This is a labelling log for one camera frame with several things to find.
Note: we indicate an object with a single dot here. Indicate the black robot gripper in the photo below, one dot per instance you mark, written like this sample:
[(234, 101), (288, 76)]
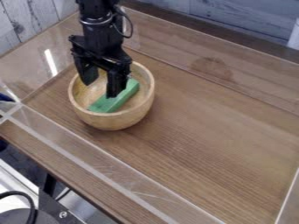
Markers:
[(98, 48)]

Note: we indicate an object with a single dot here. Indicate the green rectangular block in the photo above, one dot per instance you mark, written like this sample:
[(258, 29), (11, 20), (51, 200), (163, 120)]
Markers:
[(110, 105)]

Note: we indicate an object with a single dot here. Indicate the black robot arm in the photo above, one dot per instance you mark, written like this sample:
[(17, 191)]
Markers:
[(100, 10)]

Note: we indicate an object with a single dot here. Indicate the light wooden bowl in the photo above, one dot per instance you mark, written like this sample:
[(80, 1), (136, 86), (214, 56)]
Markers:
[(130, 113)]

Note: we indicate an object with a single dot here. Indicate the black table leg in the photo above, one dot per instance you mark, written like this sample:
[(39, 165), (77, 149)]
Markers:
[(49, 184)]

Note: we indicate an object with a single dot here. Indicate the clear acrylic tray wall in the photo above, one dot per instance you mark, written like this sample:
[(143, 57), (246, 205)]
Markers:
[(212, 157)]

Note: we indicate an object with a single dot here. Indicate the black metal bracket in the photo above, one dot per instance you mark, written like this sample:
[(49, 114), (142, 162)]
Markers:
[(52, 212)]

